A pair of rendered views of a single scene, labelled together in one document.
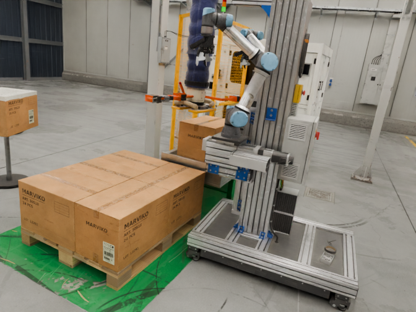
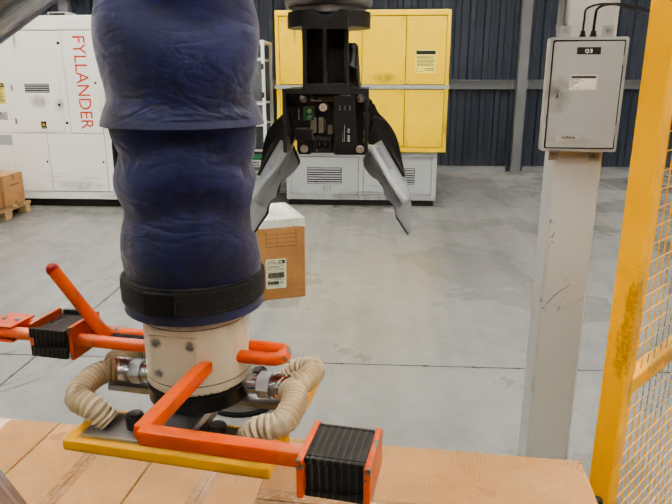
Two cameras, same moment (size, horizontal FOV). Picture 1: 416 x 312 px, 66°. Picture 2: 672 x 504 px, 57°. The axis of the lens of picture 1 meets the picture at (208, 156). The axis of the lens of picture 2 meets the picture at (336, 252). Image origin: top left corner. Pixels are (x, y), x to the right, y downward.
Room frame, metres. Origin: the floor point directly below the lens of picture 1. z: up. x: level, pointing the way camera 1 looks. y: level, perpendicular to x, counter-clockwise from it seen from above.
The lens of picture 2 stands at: (2.95, -0.79, 1.67)
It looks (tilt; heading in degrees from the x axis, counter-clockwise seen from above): 16 degrees down; 73
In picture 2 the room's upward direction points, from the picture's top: straight up
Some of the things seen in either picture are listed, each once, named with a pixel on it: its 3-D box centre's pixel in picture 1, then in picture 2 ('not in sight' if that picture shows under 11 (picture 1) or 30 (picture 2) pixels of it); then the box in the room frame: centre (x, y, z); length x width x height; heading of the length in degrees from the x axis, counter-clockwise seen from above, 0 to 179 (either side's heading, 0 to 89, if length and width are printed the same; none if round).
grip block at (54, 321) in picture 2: (179, 96); (66, 332); (2.78, 0.30, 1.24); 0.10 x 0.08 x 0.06; 61
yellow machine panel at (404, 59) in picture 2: not in sight; (362, 110); (5.73, 7.35, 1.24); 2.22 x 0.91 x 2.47; 160
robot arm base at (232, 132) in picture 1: (231, 129); not in sight; (2.34, -0.15, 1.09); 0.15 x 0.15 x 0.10
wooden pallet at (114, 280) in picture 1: (121, 224); not in sight; (2.55, 0.71, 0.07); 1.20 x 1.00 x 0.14; 155
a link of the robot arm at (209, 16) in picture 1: (208, 17); not in sight; (2.17, 0.09, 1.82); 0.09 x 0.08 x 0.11; 100
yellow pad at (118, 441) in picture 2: (202, 108); (176, 432); (2.95, 0.09, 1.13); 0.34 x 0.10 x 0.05; 151
